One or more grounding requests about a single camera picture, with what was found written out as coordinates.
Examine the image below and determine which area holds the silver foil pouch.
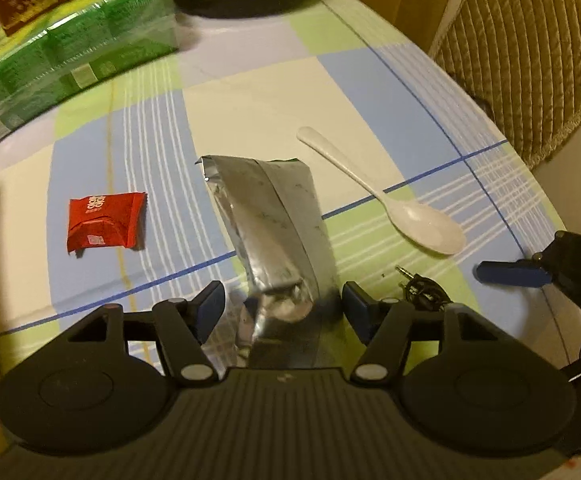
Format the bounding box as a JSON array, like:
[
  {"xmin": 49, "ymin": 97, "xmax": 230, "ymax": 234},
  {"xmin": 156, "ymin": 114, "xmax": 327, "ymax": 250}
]
[{"xmin": 200, "ymin": 155, "xmax": 354, "ymax": 370}]

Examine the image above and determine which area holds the white plastic spoon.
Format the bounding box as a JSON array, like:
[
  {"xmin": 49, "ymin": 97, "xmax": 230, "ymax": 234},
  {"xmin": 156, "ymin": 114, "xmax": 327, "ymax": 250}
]
[{"xmin": 297, "ymin": 127, "xmax": 467, "ymax": 256}]

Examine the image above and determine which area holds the red snack packet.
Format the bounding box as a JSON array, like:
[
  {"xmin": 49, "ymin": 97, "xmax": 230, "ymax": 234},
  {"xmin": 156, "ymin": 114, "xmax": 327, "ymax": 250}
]
[{"xmin": 67, "ymin": 192, "xmax": 146, "ymax": 252}]

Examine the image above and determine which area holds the checked tablecloth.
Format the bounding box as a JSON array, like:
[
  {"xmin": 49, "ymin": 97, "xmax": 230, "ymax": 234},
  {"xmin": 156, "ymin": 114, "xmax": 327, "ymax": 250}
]
[{"xmin": 0, "ymin": 0, "xmax": 581, "ymax": 370}]

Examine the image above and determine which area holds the green tissue multipack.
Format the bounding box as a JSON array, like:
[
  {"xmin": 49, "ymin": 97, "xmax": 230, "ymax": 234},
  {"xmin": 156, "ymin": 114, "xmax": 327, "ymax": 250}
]
[{"xmin": 0, "ymin": 0, "xmax": 178, "ymax": 141}]

